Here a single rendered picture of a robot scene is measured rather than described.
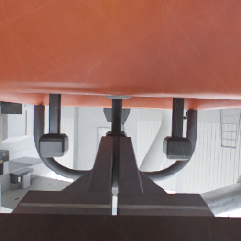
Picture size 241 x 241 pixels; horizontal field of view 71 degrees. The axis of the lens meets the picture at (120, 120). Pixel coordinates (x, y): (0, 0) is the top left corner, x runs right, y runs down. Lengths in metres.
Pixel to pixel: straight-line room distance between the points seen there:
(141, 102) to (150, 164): 0.34
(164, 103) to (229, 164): 13.99
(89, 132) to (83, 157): 0.54
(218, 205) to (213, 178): 13.40
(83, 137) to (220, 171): 11.88
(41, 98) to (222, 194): 0.80
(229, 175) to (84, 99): 14.24
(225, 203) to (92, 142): 2.87
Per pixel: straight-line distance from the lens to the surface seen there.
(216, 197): 0.86
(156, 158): 0.51
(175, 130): 0.16
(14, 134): 4.31
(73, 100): 0.21
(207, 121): 13.48
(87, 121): 3.45
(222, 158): 13.98
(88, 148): 3.51
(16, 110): 1.34
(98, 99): 0.20
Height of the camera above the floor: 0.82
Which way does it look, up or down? 2 degrees up
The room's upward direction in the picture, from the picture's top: 178 degrees counter-clockwise
